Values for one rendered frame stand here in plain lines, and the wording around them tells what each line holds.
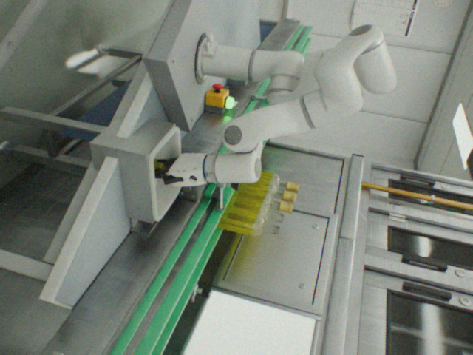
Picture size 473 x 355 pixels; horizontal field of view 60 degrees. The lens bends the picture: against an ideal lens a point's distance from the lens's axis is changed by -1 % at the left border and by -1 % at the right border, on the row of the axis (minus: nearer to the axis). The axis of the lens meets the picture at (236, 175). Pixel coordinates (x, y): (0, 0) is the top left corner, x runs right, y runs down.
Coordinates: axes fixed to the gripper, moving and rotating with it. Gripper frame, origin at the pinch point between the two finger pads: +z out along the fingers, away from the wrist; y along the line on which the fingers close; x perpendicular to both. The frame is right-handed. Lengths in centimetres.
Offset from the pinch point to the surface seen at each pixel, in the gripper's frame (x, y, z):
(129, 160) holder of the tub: 9.4, -10.1, -0.1
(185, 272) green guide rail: -20.7, -17.7, -9.6
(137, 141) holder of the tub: 11.6, -5.1, -0.5
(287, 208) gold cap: -30.4, 21.0, -27.4
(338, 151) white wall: -354, 579, 40
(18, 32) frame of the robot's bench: 36, 26, 53
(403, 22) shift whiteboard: -142, 602, -71
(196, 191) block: -13.9, 8.3, -4.1
